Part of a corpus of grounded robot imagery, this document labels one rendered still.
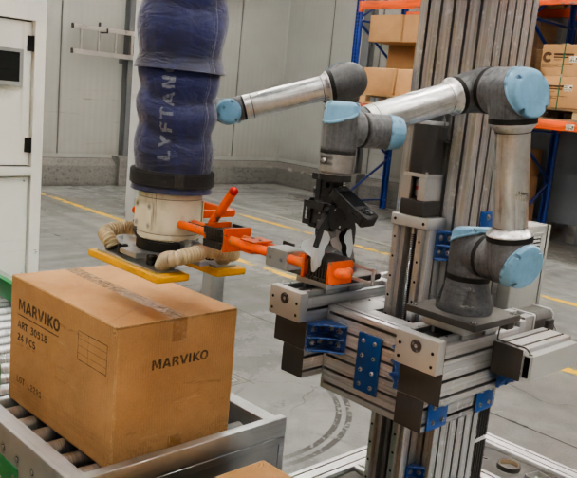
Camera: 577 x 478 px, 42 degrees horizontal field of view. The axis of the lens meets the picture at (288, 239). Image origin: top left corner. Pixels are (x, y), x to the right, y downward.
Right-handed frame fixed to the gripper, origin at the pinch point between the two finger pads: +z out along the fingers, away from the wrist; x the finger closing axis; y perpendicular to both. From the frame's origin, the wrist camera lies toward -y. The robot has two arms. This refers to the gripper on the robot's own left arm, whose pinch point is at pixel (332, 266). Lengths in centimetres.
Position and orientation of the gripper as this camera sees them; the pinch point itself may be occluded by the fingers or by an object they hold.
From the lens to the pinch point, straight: 164.1
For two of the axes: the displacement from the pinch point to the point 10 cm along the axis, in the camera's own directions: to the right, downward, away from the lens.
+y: -6.8, -2.0, 7.1
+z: -1.0, 9.8, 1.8
